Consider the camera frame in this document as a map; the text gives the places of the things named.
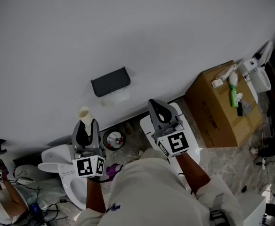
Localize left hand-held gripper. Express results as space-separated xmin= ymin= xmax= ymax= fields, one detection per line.
xmin=71 ymin=118 xmax=105 ymax=179

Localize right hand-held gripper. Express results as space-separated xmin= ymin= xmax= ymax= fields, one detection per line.
xmin=147 ymin=98 xmax=190 ymax=160

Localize cream toilet paper tube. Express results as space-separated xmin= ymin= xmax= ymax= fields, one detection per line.
xmin=78 ymin=106 xmax=93 ymax=130

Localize person's right forearm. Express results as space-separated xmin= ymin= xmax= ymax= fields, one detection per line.
xmin=175 ymin=152 xmax=211 ymax=195

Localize person's left forearm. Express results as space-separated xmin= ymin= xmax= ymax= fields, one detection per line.
xmin=85 ymin=178 xmax=106 ymax=213

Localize another person's forearm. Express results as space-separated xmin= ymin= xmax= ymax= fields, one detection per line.
xmin=0 ymin=180 xmax=27 ymax=218

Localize white toilet closed lid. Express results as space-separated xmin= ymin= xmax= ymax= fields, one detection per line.
xmin=139 ymin=102 xmax=202 ymax=177

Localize white toilet open lid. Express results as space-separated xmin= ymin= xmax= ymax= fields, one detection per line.
xmin=38 ymin=144 xmax=89 ymax=210

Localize round black trash bin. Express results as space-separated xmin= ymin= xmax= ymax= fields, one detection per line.
xmin=102 ymin=129 xmax=126 ymax=151

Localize person's beige trousers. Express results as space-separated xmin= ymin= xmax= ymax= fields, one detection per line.
xmin=142 ymin=148 xmax=169 ymax=164

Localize purple cloth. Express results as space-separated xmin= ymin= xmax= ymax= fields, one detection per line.
xmin=106 ymin=163 xmax=123 ymax=178

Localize brown cardboard box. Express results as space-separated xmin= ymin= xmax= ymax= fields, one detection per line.
xmin=183 ymin=60 xmax=265 ymax=149

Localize small white box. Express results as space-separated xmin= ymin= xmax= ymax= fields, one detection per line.
xmin=211 ymin=79 xmax=224 ymax=89

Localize green plastic bottle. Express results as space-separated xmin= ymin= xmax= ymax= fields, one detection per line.
xmin=229 ymin=84 xmax=239 ymax=108

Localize beige wrapped package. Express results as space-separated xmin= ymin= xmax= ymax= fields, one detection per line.
xmin=216 ymin=65 xmax=237 ymax=81

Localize person's white shirt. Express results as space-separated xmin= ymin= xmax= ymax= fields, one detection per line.
xmin=77 ymin=158 xmax=244 ymax=226

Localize white crumpled bag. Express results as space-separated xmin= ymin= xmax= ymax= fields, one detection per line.
xmin=228 ymin=71 xmax=239 ymax=87

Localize grey folded cloth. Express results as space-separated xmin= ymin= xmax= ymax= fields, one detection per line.
xmin=241 ymin=100 xmax=253 ymax=116

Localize white square box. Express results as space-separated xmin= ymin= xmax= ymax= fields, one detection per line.
xmin=237 ymin=57 xmax=259 ymax=76

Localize white cabinet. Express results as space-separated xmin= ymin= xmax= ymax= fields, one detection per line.
xmin=236 ymin=193 xmax=267 ymax=226

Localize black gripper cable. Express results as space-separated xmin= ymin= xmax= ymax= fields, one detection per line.
xmin=90 ymin=173 xmax=116 ymax=183

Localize black wall roll holder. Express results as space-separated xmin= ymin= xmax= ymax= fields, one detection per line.
xmin=90 ymin=66 xmax=131 ymax=98

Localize black floor cable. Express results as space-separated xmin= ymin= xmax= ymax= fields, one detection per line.
xmin=241 ymin=159 xmax=275 ymax=197

